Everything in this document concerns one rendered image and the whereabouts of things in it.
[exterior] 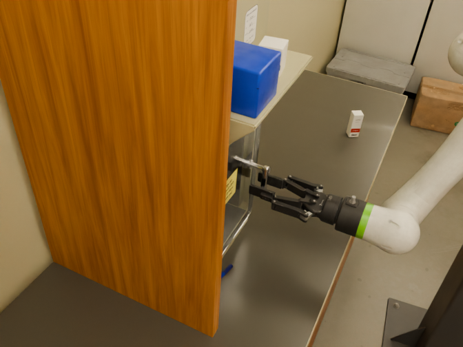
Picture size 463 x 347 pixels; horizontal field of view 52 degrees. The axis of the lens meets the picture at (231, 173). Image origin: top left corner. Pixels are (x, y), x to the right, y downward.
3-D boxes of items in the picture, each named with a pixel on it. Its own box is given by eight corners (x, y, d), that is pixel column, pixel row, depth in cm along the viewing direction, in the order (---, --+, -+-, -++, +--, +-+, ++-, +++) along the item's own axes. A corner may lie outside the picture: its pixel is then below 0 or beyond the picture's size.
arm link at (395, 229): (426, 226, 107) (410, 268, 110) (426, 211, 118) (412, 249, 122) (365, 205, 111) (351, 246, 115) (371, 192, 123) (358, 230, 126)
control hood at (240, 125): (196, 152, 92) (196, 108, 86) (262, 82, 115) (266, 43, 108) (250, 171, 88) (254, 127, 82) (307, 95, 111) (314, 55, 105)
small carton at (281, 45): (255, 72, 97) (258, 45, 93) (262, 62, 101) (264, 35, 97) (279, 77, 96) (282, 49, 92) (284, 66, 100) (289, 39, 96)
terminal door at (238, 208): (198, 284, 119) (200, 158, 94) (249, 210, 141) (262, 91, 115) (201, 285, 119) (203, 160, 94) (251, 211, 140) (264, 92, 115)
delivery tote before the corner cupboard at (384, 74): (318, 103, 382) (325, 66, 361) (334, 82, 411) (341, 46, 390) (392, 126, 362) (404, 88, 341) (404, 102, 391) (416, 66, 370)
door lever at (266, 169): (250, 184, 130) (246, 190, 128) (253, 157, 124) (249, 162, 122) (268, 191, 128) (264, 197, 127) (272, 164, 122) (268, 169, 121)
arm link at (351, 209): (351, 246, 118) (361, 223, 125) (362, 213, 111) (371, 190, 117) (328, 237, 120) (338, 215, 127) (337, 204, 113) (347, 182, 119)
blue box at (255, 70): (205, 104, 87) (206, 59, 81) (229, 81, 94) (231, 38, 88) (255, 120, 84) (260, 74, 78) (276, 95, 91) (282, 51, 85)
